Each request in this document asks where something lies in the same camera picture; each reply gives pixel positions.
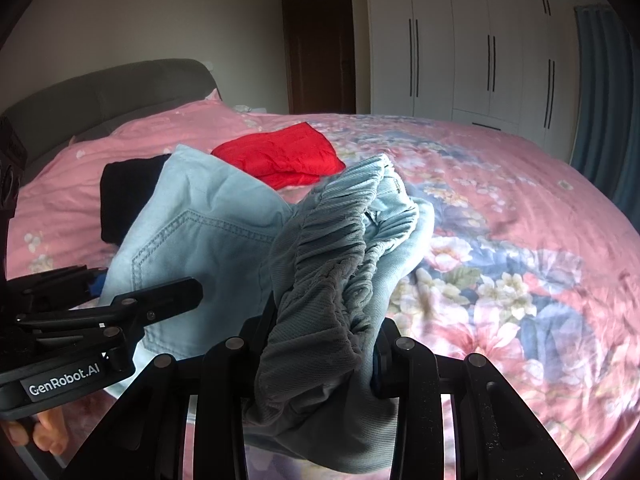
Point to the red folded garment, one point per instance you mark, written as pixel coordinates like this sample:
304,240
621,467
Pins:
280,152

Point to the small white cloth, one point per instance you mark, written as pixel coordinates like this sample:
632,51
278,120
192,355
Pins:
247,108

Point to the pink floral bed quilt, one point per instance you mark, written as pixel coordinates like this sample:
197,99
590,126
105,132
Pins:
500,240

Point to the person's left hand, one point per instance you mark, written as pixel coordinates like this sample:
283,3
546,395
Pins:
50,430

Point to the white wardrobe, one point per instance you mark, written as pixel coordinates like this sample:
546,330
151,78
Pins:
450,35

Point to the light blue pants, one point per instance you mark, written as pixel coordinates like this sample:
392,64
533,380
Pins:
210,230

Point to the dark brown door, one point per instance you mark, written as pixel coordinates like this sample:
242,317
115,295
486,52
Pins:
320,50

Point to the grey upholstered headboard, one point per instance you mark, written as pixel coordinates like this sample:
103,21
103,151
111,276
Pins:
125,85

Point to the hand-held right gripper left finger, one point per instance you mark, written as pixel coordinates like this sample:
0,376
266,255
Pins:
235,360

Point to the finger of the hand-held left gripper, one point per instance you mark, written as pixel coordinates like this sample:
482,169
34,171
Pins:
60,285
150,300

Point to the blue curtain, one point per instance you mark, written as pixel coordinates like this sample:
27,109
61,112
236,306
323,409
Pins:
605,110

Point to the black folded garment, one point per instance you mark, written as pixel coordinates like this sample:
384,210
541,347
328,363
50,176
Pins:
125,195

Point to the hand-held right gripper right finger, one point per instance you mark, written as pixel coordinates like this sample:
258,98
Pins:
382,370

